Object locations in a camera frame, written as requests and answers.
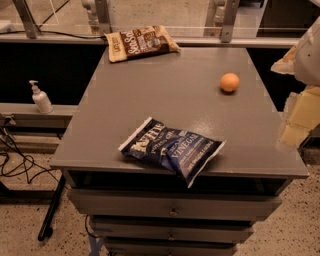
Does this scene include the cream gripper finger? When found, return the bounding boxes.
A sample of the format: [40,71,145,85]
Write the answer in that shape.
[279,86,320,148]
[271,45,297,75]

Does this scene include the orange fruit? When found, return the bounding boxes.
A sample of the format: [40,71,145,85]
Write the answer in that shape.
[220,73,240,92]

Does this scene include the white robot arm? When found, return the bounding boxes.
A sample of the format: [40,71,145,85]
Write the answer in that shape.
[271,17,320,147]

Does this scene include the blue Kettle chip bag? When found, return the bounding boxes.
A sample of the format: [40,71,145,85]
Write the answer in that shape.
[118,117,225,188]

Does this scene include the brown chip bag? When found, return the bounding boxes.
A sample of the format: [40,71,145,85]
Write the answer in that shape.
[106,25,180,63]

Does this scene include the grey drawer cabinet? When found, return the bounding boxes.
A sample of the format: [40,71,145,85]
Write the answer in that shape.
[51,47,308,256]

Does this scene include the white pump bottle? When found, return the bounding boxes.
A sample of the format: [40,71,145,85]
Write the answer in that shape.
[29,80,53,114]

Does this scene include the black metal leg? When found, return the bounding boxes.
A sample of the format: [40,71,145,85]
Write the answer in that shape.
[38,176,66,242]

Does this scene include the metal railing frame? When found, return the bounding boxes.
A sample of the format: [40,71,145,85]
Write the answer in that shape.
[0,0,299,48]

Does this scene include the black cables on floor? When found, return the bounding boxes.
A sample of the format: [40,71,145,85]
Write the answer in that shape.
[0,114,61,185]

